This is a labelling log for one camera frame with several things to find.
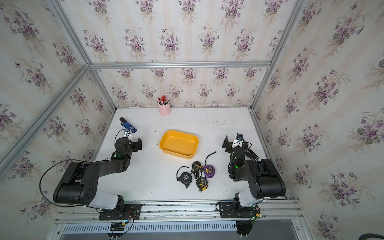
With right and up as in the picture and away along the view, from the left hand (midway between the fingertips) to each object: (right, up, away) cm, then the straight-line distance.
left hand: (132, 139), depth 93 cm
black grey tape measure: (+34, -20, -12) cm, 41 cm away
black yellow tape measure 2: (+43, -23, -13) cm, 51 cm away
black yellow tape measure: (+41, -16, -7) cm, 44 cm away
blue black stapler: (-10, +9, +13) cm, 19 cm away
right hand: (+65, +1, -3) cm, 65 cm away
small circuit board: (+1, -40, -21) cm, 45 cm away
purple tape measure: (+48, -16, -9) cm, 51 cm away
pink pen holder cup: (+16, +20, +21) cm, 33 cm away
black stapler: (+74, -9, -2) cm, 74 cm away
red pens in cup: (+16, +27, +19) cm, 36 cm away
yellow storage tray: (+30, -4, +6) cm, 31 cm away
